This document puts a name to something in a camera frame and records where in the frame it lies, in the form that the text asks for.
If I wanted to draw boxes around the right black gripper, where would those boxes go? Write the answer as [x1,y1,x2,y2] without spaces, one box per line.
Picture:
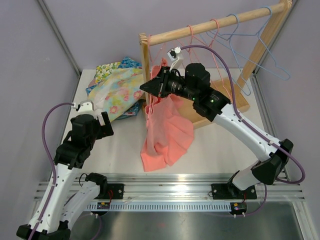
[140,67,199,102]

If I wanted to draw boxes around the pink wire hanger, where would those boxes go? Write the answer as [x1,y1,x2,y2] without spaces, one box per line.
[175,24,200,63]
[199,18,235,101]
[147,34,168,119]

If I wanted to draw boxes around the blue floral skirt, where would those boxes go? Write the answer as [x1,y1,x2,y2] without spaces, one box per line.
[85,57,142,112]

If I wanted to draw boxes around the pastel floral skirt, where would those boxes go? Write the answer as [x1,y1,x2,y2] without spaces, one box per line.
[87,68,145,122]

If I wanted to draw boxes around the coral pink skirt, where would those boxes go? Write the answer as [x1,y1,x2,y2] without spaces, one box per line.
[139,57,195,173]

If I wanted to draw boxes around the yellow lemon print skirt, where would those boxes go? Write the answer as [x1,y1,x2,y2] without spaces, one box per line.
[94,62,121,84]

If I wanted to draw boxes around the light blue wire hanger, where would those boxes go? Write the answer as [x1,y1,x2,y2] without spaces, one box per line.
[206,13,252,96]
[254,6,291,81]

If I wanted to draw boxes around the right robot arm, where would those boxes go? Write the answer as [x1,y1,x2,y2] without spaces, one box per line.
[140,63,294,200]

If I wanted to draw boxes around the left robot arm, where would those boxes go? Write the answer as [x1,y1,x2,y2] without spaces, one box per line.
[16,112,114,240]

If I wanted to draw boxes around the teal plastic basin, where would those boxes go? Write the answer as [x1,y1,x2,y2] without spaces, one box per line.
[116,99,146,120]

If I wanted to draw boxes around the wooden clothes rack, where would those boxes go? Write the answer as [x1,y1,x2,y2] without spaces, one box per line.
[138,0,293,130]

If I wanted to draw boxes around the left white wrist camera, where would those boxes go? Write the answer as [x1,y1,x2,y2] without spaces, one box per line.
[71,100,95,113]

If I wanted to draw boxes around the aluminium mounting rail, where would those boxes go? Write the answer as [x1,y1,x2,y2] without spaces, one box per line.
[33,173,305,202]

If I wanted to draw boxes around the white slotted cable duct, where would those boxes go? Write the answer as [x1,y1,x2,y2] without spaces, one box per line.
[84,202,231,212]

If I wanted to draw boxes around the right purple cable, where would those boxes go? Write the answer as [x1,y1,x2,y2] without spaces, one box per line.
[179,44,306,218]

